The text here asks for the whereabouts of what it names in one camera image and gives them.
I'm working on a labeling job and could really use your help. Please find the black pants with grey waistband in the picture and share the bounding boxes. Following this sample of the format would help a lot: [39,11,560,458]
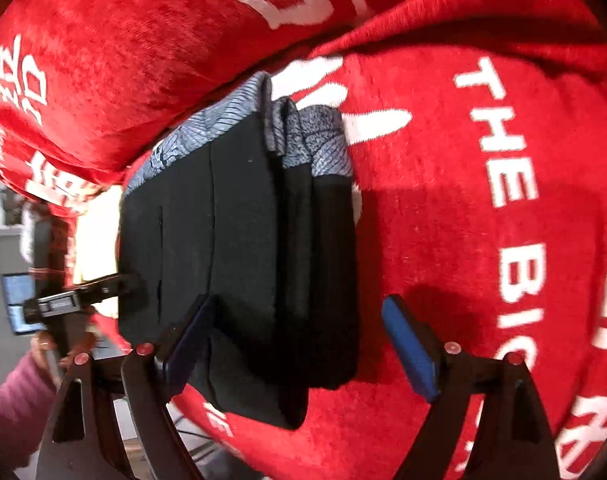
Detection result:
[118,73,359,430]

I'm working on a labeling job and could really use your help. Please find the pink sleeved left forearm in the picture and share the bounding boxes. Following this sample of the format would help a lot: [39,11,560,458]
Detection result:
[0,353,56,479]

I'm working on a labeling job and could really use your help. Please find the person's left hand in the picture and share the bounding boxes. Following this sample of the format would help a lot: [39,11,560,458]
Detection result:
[30,331,98,376]

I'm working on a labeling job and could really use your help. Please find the blue screen monitor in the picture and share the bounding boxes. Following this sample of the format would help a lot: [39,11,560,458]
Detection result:
[1,273,44,336]

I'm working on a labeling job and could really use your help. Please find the red blanket with white lettering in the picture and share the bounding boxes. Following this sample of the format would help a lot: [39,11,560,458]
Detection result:
[0,0,607,479]

